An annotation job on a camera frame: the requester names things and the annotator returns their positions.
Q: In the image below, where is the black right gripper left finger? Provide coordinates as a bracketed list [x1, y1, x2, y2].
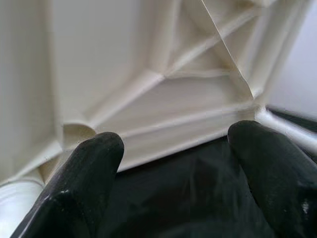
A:
[9, 131, 125, 238]

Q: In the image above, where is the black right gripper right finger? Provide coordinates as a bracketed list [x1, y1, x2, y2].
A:
[227, 120, 317, 238]

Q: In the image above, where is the white plastic table leg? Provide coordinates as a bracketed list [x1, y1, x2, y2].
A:
[256, 106, 317, 156]
[0, 179, 46, 238]

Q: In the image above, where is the white plastic table top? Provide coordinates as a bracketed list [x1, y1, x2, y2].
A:
[0, 0, 308, 191]

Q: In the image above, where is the black table cloth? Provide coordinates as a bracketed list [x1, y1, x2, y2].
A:
[94, 106, 317, 238]

